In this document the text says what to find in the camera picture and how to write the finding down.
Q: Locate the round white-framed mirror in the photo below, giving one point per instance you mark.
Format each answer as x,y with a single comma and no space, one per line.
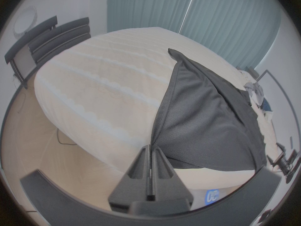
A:
24,20

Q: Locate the bed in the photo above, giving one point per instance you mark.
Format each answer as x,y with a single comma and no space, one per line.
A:
94,83

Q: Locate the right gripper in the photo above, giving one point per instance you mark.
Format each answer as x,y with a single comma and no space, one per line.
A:
278,159

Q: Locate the black dressing table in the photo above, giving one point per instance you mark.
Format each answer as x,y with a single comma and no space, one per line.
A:
58,39

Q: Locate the pile of clothes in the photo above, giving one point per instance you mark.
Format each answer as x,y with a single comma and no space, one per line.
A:
256,93

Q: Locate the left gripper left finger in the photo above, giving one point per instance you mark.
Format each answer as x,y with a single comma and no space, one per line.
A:
136,178

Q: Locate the blue-green curtain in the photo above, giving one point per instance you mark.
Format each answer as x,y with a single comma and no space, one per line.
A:
141,6
235,20

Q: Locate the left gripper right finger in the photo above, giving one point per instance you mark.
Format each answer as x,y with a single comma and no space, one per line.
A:
167,180

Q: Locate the black T-shirt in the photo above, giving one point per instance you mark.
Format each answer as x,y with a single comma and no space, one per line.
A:
199,116

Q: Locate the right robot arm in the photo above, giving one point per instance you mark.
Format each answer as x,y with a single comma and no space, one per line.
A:
295,171

